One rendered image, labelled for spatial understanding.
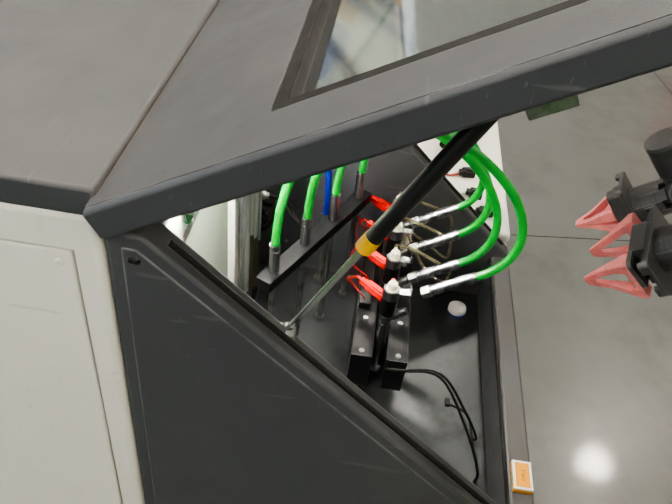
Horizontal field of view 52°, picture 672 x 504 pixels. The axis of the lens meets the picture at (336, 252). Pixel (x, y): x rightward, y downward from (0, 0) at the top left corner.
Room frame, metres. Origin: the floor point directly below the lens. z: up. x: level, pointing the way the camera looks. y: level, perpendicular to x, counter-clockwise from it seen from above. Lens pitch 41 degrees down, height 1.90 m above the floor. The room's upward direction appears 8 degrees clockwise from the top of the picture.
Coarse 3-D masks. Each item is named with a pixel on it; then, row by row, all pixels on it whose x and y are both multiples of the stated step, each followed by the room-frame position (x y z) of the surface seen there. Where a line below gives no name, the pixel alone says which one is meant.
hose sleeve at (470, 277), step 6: (462, 276) 0.83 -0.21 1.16; (468, 276) 0.83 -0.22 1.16; (474, 276) 0.82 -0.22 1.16; (438, 282) 0.84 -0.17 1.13; (444, 282) 0.83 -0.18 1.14; (450, 282) 0.83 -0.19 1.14; (456, 282) 0.82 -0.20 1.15; (462, 282) 0.82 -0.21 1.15; (468, 282) 0.82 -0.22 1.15; (474, 282) 0.82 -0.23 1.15; (432, 288) 0.83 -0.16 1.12; (438, 288) 0.82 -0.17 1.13; (444, 288) 0.82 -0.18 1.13; (450, 288) 0.82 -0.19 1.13; (456, 288) 0.82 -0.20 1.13; (432, 294) 0.82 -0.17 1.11
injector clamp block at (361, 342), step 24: (408, 264) 1.04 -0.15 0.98; (360, 288) 0.95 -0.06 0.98; (408, 288) 0.97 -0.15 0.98; (360, 312) 0.89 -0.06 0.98; (408, 312) 0.90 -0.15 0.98; (360, 336) 0.83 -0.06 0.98; (408, 336) 0.84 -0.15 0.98; (360, 360) 0.78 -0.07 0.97; (384, 360) 0.81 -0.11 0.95; (360, 384) 0.78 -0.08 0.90; (384, 384) 0.78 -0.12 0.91
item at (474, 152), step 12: (480, 156) 0.82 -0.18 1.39; (492, 168) 0.82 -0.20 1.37; (504, 180) 0.82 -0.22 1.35; (288, 192) 0.83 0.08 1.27; (516, 192) 0.83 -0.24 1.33; (516, 204) 0.82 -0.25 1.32; (276, 216) 0.83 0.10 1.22; (276, 228) 0.83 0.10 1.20; (276, 240) 0.83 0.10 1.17; (516, 240) 0.83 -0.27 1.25; (516, 252) 0.82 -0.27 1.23; (504, 264) 0.82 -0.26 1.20; (480, 276) 0.82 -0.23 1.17
